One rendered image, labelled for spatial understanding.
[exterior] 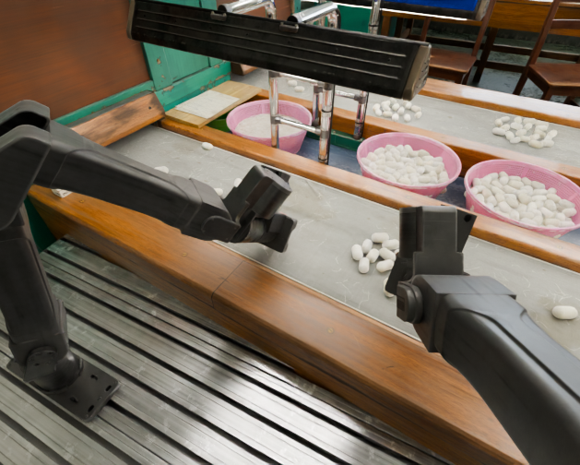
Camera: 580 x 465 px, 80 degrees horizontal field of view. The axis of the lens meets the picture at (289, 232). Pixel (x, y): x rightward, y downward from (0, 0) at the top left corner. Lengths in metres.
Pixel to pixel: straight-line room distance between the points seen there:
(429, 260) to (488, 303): 0.09
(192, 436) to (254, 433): 0.09
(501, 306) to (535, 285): 0.48
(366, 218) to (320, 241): 0.13
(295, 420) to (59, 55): 0.92
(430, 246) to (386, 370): 0.23
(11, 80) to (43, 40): 0.12
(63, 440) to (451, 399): 0.57
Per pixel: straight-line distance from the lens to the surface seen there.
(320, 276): 0.67
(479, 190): 0.99
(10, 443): 0.74
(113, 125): 1.06
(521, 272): 0.81
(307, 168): 0.90
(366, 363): 0.56
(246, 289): 0.62
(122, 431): 0.66
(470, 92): 1.47
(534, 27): 3.34
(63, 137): 0.44
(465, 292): 0.33
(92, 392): 0.70
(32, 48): 1.02
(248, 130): 1.16
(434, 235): 0.39
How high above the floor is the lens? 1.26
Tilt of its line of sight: 44 degrees down
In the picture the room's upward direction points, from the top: straight up
